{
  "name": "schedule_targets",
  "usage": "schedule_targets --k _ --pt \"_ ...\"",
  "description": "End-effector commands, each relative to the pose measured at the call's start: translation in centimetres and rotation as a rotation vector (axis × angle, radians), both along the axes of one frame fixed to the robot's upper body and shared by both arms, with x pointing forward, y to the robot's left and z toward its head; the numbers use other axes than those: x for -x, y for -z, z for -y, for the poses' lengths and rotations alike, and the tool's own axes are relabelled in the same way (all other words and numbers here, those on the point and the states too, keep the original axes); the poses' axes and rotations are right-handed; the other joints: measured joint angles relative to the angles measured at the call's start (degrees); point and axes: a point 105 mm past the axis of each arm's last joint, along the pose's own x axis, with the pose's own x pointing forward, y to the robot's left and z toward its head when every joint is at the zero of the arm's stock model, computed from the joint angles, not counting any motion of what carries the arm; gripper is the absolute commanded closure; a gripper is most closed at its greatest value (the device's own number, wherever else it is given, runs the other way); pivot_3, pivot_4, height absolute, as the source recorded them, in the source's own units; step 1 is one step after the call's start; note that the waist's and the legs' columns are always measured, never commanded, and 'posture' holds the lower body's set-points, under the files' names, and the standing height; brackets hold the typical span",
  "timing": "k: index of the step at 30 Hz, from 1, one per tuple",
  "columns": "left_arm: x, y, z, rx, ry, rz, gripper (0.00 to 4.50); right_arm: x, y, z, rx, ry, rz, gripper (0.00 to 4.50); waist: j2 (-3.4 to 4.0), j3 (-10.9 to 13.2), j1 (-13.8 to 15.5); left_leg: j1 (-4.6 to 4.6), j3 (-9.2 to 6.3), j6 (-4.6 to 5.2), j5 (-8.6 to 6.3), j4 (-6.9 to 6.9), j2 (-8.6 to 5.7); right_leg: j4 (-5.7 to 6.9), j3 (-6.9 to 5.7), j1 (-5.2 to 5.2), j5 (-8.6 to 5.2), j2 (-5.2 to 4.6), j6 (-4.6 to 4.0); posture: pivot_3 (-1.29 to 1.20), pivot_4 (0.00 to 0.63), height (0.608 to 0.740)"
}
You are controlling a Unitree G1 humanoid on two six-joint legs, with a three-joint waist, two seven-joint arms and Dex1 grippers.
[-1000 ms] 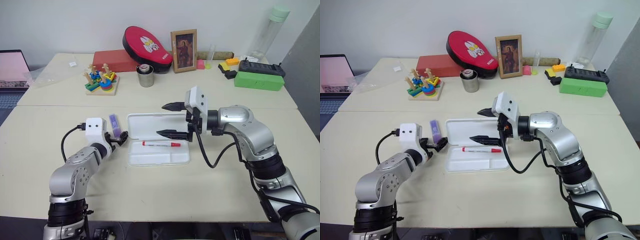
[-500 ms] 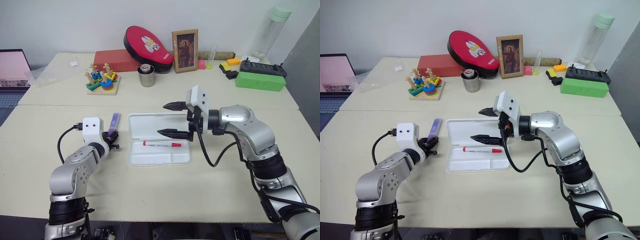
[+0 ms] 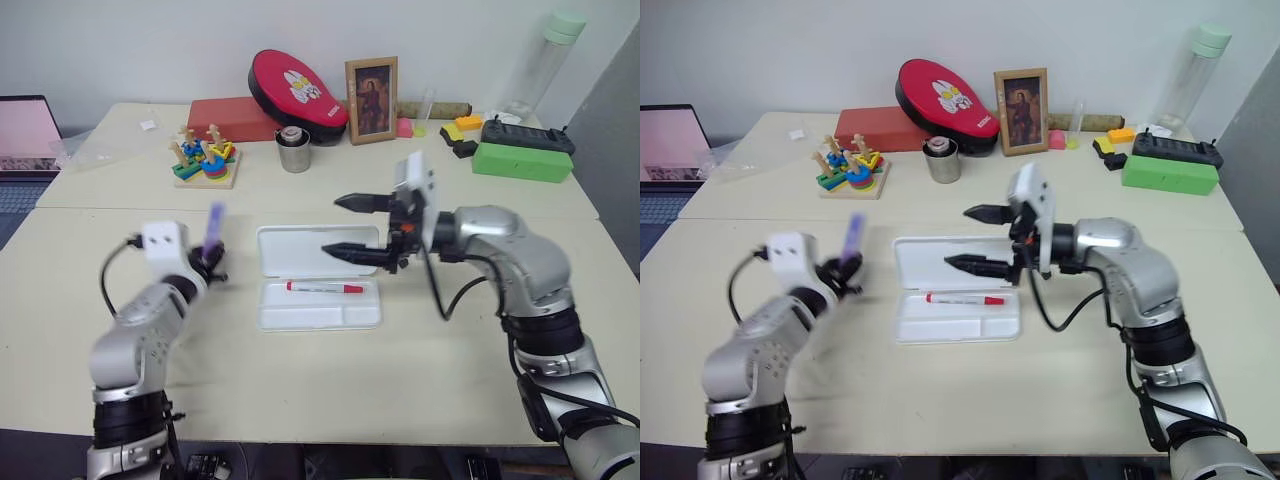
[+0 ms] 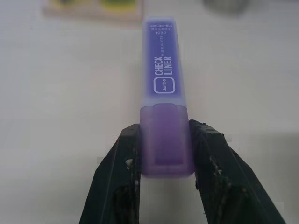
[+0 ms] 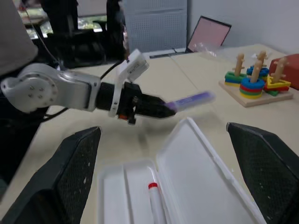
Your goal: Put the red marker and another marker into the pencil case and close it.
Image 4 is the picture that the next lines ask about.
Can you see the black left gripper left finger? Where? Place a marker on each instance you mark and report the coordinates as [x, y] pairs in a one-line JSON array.
[[109, 182]]

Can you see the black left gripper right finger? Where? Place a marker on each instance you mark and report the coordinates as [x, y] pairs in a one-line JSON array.
[[233, 184]]

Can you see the purple highlighter marker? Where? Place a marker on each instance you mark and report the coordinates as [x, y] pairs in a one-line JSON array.
[[163, 93]]

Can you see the wooden tray with coloured items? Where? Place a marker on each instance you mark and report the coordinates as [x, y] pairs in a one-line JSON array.
[[93, 9]]

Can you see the dark grey round object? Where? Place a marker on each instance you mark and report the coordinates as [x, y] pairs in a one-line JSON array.
[[225, 4]]

